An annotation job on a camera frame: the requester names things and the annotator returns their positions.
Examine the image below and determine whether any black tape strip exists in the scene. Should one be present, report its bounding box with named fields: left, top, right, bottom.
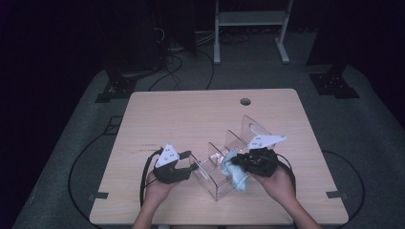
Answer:
left=326, top=190, right=350, bottom=199
left=87, top=191, right=109, bottom=201

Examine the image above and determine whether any clear plastic organizer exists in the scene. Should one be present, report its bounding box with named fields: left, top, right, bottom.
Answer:
left=190, top=114, right=278, bottom=202

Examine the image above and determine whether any black floor cable loop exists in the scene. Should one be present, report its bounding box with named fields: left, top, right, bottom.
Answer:
left=67, top=128, right=118, bottom=223
left=321, top=149, right=366, bottom=223

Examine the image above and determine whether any black floor cable bundle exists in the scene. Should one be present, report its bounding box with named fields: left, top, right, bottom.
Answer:
left=147, top=27, right=215, bottom=92

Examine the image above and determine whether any person's left hand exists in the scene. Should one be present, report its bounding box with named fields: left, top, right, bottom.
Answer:
left=144, top=171, right=180, bottom=208

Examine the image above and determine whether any black stand base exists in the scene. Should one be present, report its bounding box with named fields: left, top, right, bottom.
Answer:
left=309, top=63, right=361, bottom=99
left=94, top=74, right=138, bottom=103

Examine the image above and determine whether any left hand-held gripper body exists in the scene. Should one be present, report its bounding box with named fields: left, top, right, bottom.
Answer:
left=152, top=143, right=192, bottom=185

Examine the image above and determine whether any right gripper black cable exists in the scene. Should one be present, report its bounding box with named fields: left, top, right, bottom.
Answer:
left=276, top=154, right=298, bottom=197

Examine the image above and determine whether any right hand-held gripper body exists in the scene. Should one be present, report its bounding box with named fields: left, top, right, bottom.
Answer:
left=240, top=134, right=287, bottom=178

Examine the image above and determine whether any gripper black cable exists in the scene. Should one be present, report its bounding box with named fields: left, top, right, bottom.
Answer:
left=139, top=147, right=164, bottom=208
left=276, top=154, right=298, bottom=197

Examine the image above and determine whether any light blue cloth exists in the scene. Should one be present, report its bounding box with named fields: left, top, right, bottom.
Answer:
left=221, top=150, right=251, bottom=193

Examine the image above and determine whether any person's right hand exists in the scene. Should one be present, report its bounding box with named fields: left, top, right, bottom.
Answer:
left=251, top=165, right=298, bottom=208

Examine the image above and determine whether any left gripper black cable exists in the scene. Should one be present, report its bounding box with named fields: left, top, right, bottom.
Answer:
left=139, top=147, right=164, bottom=208

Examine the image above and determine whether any white metal stand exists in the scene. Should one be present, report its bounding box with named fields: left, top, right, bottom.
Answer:
left=213, top=0, right=294, bottom=65

